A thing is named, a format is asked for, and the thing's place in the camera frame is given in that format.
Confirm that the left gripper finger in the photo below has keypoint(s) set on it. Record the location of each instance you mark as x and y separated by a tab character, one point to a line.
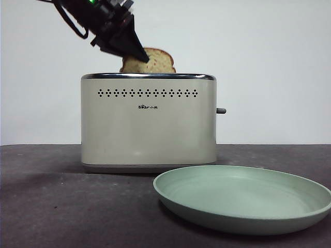
130	44
108	49

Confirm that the pale speckled bread slice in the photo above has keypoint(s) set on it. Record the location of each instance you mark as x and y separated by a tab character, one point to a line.
161	62

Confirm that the pale green round plate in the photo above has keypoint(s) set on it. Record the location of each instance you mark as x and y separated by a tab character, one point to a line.
232	196

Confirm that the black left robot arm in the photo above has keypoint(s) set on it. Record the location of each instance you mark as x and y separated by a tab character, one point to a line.
85	13

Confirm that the cream two-slot toaster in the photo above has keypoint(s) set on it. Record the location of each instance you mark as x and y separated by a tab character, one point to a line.
147	129

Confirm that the grey toaster lever knob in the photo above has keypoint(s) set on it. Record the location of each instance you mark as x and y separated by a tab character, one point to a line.
221	111

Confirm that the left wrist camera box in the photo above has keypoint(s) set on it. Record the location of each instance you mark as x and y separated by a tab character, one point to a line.
128	3

